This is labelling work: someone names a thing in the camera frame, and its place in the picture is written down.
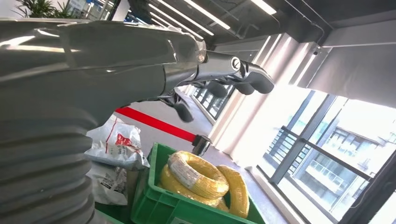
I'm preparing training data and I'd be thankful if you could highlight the white package with black print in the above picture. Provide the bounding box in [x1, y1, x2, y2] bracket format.
[86, 162, 128, 207]

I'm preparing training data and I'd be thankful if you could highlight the black barrier post head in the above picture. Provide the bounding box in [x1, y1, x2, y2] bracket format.
[191, 134, 213, 157]

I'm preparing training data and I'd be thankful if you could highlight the red barrier belt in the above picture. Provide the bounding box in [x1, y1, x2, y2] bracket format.
[114, 106, 198, 143]

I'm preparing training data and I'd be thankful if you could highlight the ceiling light strip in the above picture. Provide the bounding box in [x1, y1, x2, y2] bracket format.
[155, 0, 215, 36]
[148, 3, 205, 40]
[183, 0, 232, 31]
[250, 0, 277, 15]

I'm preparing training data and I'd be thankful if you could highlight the dark framed glass partition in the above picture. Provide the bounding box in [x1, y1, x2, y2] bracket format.
[191, 83, 235, 122]

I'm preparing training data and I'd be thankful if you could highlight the dark window frame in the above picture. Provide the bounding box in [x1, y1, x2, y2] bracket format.
[256, 90, 396, 224]

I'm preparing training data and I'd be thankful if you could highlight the green potted plant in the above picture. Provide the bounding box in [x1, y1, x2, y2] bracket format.
[14, 0, 76, 19]

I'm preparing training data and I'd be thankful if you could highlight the green crate holding cable coils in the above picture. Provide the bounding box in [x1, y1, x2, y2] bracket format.
[130, 142, 267, 224]

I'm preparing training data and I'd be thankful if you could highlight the yellow cable coil with label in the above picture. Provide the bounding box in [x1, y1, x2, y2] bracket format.
[167, 150, 230, 200]

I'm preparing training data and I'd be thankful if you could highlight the white package with red print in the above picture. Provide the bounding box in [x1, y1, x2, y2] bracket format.
[84, 114, 151, 172]

